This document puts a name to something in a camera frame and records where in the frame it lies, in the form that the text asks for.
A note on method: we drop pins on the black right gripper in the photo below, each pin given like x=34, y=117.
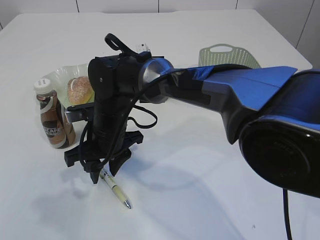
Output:
x=105, y=140

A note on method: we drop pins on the beige pen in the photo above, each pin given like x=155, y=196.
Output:
x=115, y=188

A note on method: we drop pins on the Nescafe coffee bottle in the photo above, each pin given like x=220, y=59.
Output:
x=60, y=133

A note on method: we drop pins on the bread roll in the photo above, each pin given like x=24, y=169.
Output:
x=79, y=90

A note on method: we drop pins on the clear plastic ruler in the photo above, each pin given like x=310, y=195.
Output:
x=142, y=47

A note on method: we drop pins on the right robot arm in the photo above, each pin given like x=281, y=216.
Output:
x=273, y=113

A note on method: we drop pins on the green glass wavy plate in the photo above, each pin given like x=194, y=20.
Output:
x=60, y=78

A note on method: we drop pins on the black pen holder box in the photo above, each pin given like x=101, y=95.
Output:
x=151, y=70

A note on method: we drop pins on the green plastic basket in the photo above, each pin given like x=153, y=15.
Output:
x=226, y=54

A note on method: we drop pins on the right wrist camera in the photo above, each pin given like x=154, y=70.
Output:
x=81, y=112

